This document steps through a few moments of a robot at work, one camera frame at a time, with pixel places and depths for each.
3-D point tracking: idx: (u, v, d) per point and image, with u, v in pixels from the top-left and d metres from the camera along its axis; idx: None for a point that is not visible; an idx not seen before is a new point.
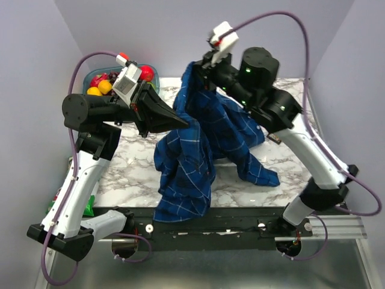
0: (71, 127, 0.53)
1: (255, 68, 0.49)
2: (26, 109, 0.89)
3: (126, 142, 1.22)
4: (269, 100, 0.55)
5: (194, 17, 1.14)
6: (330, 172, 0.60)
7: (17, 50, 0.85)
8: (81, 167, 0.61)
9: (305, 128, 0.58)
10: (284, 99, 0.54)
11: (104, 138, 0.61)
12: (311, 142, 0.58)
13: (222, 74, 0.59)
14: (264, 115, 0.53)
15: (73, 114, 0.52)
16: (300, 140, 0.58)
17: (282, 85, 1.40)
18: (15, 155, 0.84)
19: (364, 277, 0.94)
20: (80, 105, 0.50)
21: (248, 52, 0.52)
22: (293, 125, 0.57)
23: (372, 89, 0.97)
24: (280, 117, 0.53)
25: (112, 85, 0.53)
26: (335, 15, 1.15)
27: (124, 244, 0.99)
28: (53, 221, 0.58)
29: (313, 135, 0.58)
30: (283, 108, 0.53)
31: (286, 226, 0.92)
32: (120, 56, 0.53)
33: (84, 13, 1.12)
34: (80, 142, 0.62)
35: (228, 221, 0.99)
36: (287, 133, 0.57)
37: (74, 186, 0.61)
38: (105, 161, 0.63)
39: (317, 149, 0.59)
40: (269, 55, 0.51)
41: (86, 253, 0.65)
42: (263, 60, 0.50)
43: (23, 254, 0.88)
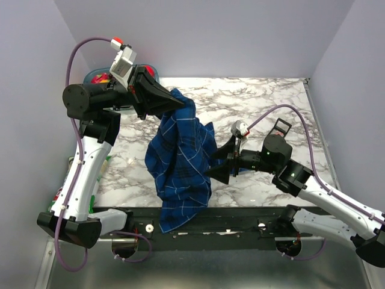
0: (74, 117, 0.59)
1: (274, 153, 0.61)
2: (25, 109, 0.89)
3: (126, 142, 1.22)
4: (287, 169, 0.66)
5: (194, 17, 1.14)
6: (360, 220, 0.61)
7: (15, 50, 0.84)
8: (86, 151, 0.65)
9: (320, 185, 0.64)
10: (298, 170, 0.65)
11: (106, 124, 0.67)
12: (329, 196, 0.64)
13: (246, 157, 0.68)
14: (283, 183, 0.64)
15: (74, 103, 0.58)
16: (317, 197, 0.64)
17: (281, 85, 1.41)
18: (14, 156, 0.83)
19: (364, 277, 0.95)
20: (80, 94, 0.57)
21: (266, 138, 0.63)
22: (307, 185, 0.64)
23: (373, 89, 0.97)
24: (293, 183, 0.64)
25: (110, 69, 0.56)
26: (336, 15, 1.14)
27: (124, 244, 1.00)
28: (63, 205, 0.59)
29: (329, 189, 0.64)
30: (293, 174, 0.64)
31: (286, 226, 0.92)
32: (114, 40, 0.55)
33: (83, 12, 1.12)
34: (83, 129, 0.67)
35: (228, 221, 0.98)
36: (305, 193, 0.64)
37: (81, 171, 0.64)
38: (109, 146, 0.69)
39: (337, 200, 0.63)
40: (284, 141, 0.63)
41: (95, 242, 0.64)
42: (280, 145, 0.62)
43: (23, 256, 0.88)
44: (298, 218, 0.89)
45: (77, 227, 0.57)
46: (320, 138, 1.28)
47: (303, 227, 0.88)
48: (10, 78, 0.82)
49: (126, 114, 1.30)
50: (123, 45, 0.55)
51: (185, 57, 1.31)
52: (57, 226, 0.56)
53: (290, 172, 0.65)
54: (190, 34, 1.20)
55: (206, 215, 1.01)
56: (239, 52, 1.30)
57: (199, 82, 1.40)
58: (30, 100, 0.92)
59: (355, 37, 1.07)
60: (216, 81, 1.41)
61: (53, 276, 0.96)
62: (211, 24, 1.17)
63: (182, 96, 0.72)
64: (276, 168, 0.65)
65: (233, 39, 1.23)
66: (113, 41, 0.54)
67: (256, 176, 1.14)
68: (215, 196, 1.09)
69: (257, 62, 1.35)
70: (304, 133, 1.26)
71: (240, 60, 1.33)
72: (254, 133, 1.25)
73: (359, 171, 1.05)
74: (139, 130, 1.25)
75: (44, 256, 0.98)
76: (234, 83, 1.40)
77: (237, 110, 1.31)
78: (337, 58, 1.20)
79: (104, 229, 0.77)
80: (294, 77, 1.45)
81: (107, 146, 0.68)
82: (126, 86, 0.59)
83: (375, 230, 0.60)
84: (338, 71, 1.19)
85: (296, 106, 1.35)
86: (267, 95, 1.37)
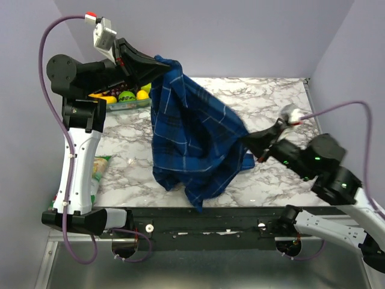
0: (58, 89, 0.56)
1: (327, 159, 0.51)
2: (25, 108, 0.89)
3: (126, 142, 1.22)
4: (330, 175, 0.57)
5: (194, 17, 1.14)
6: None
7: (15, 50, 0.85)
8: (76, 144, 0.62)
9: (369, 201, 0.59)
10: (344, 175, 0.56)
11: (91, 109, 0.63)
12: (376, 214, 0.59)
13: (283, 150, 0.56)
14: (328, 194, 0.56)
15: (59, 74, 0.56)
16: (366, 213, 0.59)
17: (281, 85, 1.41)
18: (14, 155, 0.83)
19: (364, 277, 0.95)
20: (67, 65, 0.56)
21: (316, 139, 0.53)
22: (357, 200, 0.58)
23: (372, 88, 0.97)
24: (344, 197, 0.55)
25: (95, 44, 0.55)
26: (335, 15, 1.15)
27: (124, 244, 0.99)
28: (65, 201, 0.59)
29: (377, 208, 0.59)
30: (343, 184, 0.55)
31: (286, 227, 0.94)
32: (89, 16, 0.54)
33: (83, 12, 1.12)
34: (67, 120, 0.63)
35: (228, 221, 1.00)
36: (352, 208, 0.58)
37: (76, 164, 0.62)
38: (98, 133, 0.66)
39: (381, 220, 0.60)
40: (338, 144, 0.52)
41: (102, 230, 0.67)
42: (333, 149, 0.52)
43: (23, 255, 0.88)
44: (300, 220, 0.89)
45: (85, 219, 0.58)
46: None
47: (305, 230, 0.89)
48: (10, 78, 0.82)
49: (126, 114, 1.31)
50: (100, 20, 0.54)
51: (184, 57, 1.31)
52: (64, 223, 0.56)
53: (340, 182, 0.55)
54: (190, 34, 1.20)
55: (206, 215, 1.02)
56: (239, 52, 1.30)
57: (199, 82, 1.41)
58: (30, 99, 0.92)
59: (355, 37, 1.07)
60: (216, 81, 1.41)
61: (53, 276, 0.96)
62: (211, 24, 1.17)
63: (165, 58, 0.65)
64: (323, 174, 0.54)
65: (233, 39, 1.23)
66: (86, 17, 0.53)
67: (256, 176, 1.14)
68: None
69: (257, 62, 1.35)
70: (304, 133, 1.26)
71: (240, 60, 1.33)
72: None
73: (359, 171, 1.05)
74: (139, 130, 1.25)
75: (44, 255, 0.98)
76: (234, 83, 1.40)
77: (237, 110, 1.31)
78: (337, 58, 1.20)
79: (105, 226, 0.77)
80: (294, 77, 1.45)
81: (97, 132, 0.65)
82: (113, 57, 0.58)
83: None
84: (338, 71, 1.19)
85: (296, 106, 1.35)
86: (267, 95, 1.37)
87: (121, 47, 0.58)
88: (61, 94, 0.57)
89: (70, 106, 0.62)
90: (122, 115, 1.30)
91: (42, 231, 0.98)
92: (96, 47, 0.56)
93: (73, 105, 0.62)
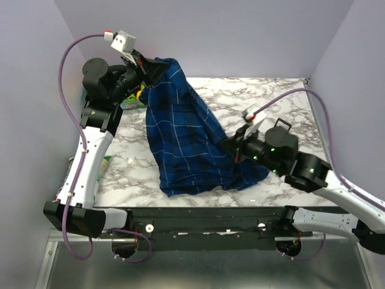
0: (89, 82, 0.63)
1: (279, 148, 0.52)
2: (25, 109, 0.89)
3: (126, 142, 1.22)
4: (299, 165, 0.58)
5: (194, 18, 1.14)
6: (379, 218, 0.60)
7: (16, 52, 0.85)
8: (89, 141, 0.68)
9: (340, 182, 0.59)
10: (312, 161, 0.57)
11: (108, 112, 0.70)
12: (350, 193, 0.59)
13: (252, 146, 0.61)
14: (298, 180, 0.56)
15: (92, 71, 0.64)
16: (338, 194, 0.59)
17: (281, 85, 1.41)
18: (14, 156, 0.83)
19: (364, 277, 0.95)
20: (100, 65, 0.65)
21: (267, 133, 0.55)
22: (327, 182, 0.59)
23: (373, 88, 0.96)
24: (313, 179, 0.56)
25: (121, 50, 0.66)
26: (335, 15, 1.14)
27: (125, 244, 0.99)
28: (70, 192, 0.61)
29: (351, 186, 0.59)
30: (311, 170, 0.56)
31: (287, 228, 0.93)
32: (106, 34, 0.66)
33: (84, 13, 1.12)
34: (85, 120, 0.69)
35: (228, 221, 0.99)
36: (325, 191, 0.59)
37: (85, 159, 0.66)
38: (111, 136, 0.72)
39: (358, 198, 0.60)
40: (288, 132, 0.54)
41: (99, 234, 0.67)
42: (284, 138, 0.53)
43: (23, 255, 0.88)
44: (298, 218, 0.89)
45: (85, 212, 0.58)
46: (320, 138, 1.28)
47: (305, 227, 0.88)
48: (10, 79, 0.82)
49: (126, 114, 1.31)
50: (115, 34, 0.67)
51: (185, 57, 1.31)
52: (65, 212, 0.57)
53: (307, 167, 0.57)
54: (191, 34, 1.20)
55: (207, 215, 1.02)
56: (239, 52, 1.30)
57: (199, 82, 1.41)
58: (30, 100, 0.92)
59: (355, 37, 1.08)
60: (216, 81, 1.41)
61: (53, 276, 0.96)
62: (211, 24, 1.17)
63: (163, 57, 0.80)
64: (287, 165, 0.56)
65: (233, 40, 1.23)
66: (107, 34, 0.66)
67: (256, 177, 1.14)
68: (215, 196, 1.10)
69: (257, 63, 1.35)
70: (304, 133, 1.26)
71: (240, 60, 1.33)
72: None
73: (359, 172, 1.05)
74: (139, 130, 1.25)
75: (44, 255, 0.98)
76: (234, 83, 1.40)
77: (237, 110, 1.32)
78: (337, 58, 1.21)
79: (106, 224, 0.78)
80: (294, 77, 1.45)
81: (109, 135, 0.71)
82: (133, 61, 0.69)
83: None
84: (338, 71, 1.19)
85: (296, 106, 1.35)
86: (267, 95, 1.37)
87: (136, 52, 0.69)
88: (88, 88, 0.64)
89: (89, 108, 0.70)
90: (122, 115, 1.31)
91: (41, 231, 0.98)
92: (122, 52, 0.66)
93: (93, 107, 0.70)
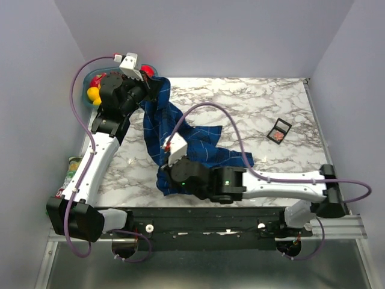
0: (106, 94, 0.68)
1: (187, 180, 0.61)
2: (24, 109, 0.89)
3: (126, 142, 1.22)
4: (217, 183, 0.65)
5: (194, 17, 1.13)
6: (307, 191, 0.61)
7: (15, 52, 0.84)
8: (98, 144, 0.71)
9: (256, 177, 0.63)
10: (227, 174, 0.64)
11: (117, 121, 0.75)
12: (271, 184, 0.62)
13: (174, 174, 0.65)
14: (223, 197, 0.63)
15: (108, 85, 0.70)
16: (261, 190, 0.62)
17: (281, 85, 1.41)
18: (13, 156, 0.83)
19: (364, 276, 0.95)
20: (115, 80, 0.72)
21: (173, 170, 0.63)
22: (246, 185, 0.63)
23: (373, 90, 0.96)
24: (232, 191, 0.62)
25: (132, 67, 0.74)
26: (336, 14, 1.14)
27: (124, 244, 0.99)
28: (76, 188, 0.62)
29: (267, 177, 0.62)
30: (227, 182, 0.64)
31: (292, 232, 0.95)
32: (116, 56, 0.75)
33: (84, 13, 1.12)
34: (95, 127, 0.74)
35: (228, 221, 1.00)
36: (249, 195, 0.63)
37: (93, 159, 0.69)
38: (118, 144, 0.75)
39: (280, 184, 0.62)
40: (188, 161, 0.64)
41: (97, 238, 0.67)
42: (187, 169, 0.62)
43: (23, 255, 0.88)
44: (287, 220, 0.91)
45: (88, 208, 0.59)
46: (320, 138, 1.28)
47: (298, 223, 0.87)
48: (10, 80, 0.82)
49: None
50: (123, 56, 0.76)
51: (185, 57, 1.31)
52: (68, 206, 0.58)
53: (224, 181, 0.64)
54: (191, 34, 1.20)
55: (207, 215, 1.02)
56: (239, 52, 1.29)
57: (199, 82, 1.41)
58: (30, 99, 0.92)
59: (355, 37, 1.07)
60: (216, 81, 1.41)
61: (53, 276, 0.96)
62: (211, 24, 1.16)
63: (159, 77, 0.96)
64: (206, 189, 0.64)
65: (233, 39, 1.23)
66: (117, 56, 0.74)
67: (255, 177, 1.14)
68: None
69: (257, 63, 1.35)
70: (304, 133, 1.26)
71: (240, 60, 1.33)
72: (254, 133, 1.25)
73: (360, 171, 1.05)
74: (139, 130, 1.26)
75: (44, 256, 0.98)
76: (234, 83, 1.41)
77: (237, 110, 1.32)
78: (337, 58, 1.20)
79: (107, 225, 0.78)
80: (294, 77, 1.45)
81: (117, 142, 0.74)
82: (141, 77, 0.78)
83: (324, 192, 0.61)
84: (338, 71, 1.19)
85: (296, 106, 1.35)
86: (267, 95, 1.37)
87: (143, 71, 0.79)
88: (104, 99, 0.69)
89: (101, 118, 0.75)
90: None
91: (42, 231, 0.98)
92: (133, 68, 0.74)
93: (103, 117, 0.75)
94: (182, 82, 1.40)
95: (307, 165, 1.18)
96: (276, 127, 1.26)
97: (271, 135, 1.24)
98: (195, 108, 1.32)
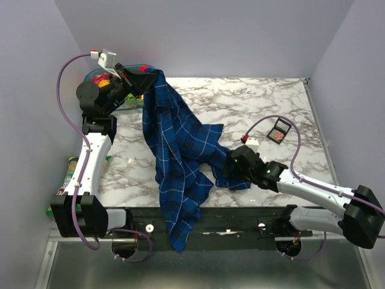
0: (85, 106, 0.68)
1: (237, 156, 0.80)
2: (24, 110, 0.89)
3: (126, 142, 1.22)
4: (261, 170, 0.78)
5: (194, 17, 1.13)
6: (329, 199, 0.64)
7: (15, 52, 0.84)
8: (92, 142, 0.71)
9: (293, 175, 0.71)
10: (272, 167, 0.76)
11: (104, 123, 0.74)
12: (302, 183, 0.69)
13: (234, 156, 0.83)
14: (260, 180, 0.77)
15: (85, 95, 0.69)
16: (292, 185, 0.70)
17: (281, 85, 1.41)
18: (14, 156, 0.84)
19: (364, 277, 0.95)
20: (91, 88, 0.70)
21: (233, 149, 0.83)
22: (280, 177, 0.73)
23: (373, 90, 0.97)
24: (269, 177, 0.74)
25: (104, 65, 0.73)
26: (335, 14, 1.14)
27: (124, 244, 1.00)
28: (79, 182, 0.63)
29: (300, 177, 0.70)
30: (268, 171, 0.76)
31: (286, 226, 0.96)
32: (91, 52, 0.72)
33: (83, 12, 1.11)
34: (86, 129, 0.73)
35: (228, 221, 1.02)
36: (283, 186, 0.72)
37: (89, 157, 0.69)
38: (110, 140, 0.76)
39: (308, 185, 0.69)
40: (248, 148, 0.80)
41: (104, 231, 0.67)
42: (242, 151, 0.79)
43: (24, 255, 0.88)
44: (294, 215, 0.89)
45: (94, 198, 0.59)
46: (320, 138, 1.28)
47: (301, 225, 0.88)
48: (9, 80, 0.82)
49: (126, 114, 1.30)
50: (99, 51, 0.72)
51: (184, 57, 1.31)
52: (74, 201, 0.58)
53: (266, 170, 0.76)
54: (191, 34, 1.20)
55: (207, 215, 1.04)
56: (239, 52, 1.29)
57: (199, 82, 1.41)
58: (30, 100, 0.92)
59: (355, 37, 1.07)
60: (216, 81, 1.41)
61: (53, 276, 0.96)
62: (211, 24, 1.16)
63: (153, 68, 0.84)
64: (249, 171, 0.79)
65: (233, 40, 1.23)
66: (92, 54, 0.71)
67: None
68: (215, 196, 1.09)
69: (257, 63, 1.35)
70: (304, 133, 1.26)
71: (240, 60, 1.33)
72: (254, 133, 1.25)
73: (360, 171, 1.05)
74: (139, 130, 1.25)
75: (44, 256, 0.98)
76: (234, 83, 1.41)
77: (237, 110, 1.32)
78: (337, 59, 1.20)
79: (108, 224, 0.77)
80: (294, 77, 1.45)
81: (109, 139, 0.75)
82: (118, 74, 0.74)
83: (344, 205, 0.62)
84: (338, 72, 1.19)
85: (296, 106, 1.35)
86: (267, 95, 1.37)
87: (120, 66, 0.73)
88: (84, 109, 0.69)
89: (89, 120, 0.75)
90: (122, 115, 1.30)
91: (42, 232, 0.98)
92: (105, 67, 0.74)
93: (91, 119, 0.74)
94: (181, 83, 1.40)
95: (307, 165, 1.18)
96: (276, 127, 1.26)
97: (271, 135, 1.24)
98: (195, 108, 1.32)
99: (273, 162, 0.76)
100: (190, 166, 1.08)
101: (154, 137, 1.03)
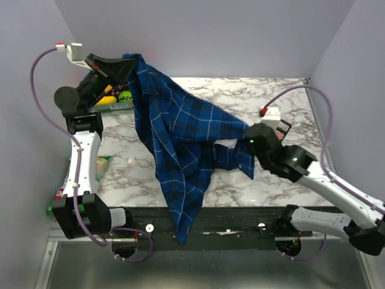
0: (68, 114, 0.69)
1: (256, 138, 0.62)
2: (24, 110, 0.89)
3: (126, 142, 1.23)
4: (284, 155, 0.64)
5: (194, 17, 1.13)
6: (361, 211, 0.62)
7: (15, 52, 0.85)
8: (82, 141, 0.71)
9: (323, 172, 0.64)
10: (298, 153, 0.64)
11: (89, 120, 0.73)
12: (333, 185, 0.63)
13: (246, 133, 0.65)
14: (280, 168, 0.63)
15: (65, 102, 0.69)
16: (320, 184, 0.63)
17: (281, 85, 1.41)
18: (13, 156, 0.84)
19: (364, 277, 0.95)
20: (70, 93, 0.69)
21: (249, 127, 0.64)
22: (309, 171, 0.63)
23: (372, 88, 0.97)
24: (294, 167, 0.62)
25: (72, 60, 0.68)
26: (335, 14, 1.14)
27: (124, 244, 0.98)
28: (76, 182, 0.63)
29: (332, 177, 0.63)
30: (295, 159, 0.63)
31: (286, 226, 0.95)
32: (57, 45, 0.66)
33: (83, 12, 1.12)
34: (71, 129, 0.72)
35: (229, 221, 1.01)
36: (307, 179, 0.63)
37: (82, 156, 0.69)
38: (99, 135, 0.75)
39: (339, 189, 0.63)
40: (266, 125, 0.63)
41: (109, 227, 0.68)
42: (260, 130, 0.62)
43: (24, 255, 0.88)
44: (295, 216, 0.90)
45: (95, 195, 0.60)
46: (320, 138, 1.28)
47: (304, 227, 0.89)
48: (9, 80, 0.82)
49: (126, 114, 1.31)
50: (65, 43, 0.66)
51: (184, 58, 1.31)
52: (75, 201, 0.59)
53: (292, 157, 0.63)
54: (191, 34, 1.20)
55: (207, 215, 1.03)
56: (239, 52, 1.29)
57: (199, 82, 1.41)
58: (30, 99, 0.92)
59: (355, 37, 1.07)
60: (216, 81, 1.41)
61: (53, 276, 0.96)
62: (211, 24, 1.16)
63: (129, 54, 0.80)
64: (267, 155, 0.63)
65: (233, 40, 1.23)
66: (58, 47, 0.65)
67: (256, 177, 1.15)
68: (215, 196, 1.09)
69: (257, 63, 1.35)
70: (303, 133, 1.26)
71: (240, 60, 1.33)
72: None
73: (360, 171, 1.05)
74: None
75: (44, 256, 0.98)
76: (234, 83, 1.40)
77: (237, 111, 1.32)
78: (337, 58, 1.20)
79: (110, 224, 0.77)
80: (294, 77, 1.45)
81: (98, 136, 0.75)
82: (89, 66, 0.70)
83: (377, 220, 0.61)
84: (338, 71, 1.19)
85: (296, 106, 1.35)
86: (267, 95, 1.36)
87: (91, 56, 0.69)
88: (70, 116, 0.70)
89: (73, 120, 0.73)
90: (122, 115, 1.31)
91: (42, 231, 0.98)
92: (73, 61, 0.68)
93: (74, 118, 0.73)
94: (181, 83, 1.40)
95: None
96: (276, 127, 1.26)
97: None
98: None
99: (295, 146, 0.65)
100: (194, 153, 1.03)
101: (148, 133, 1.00)
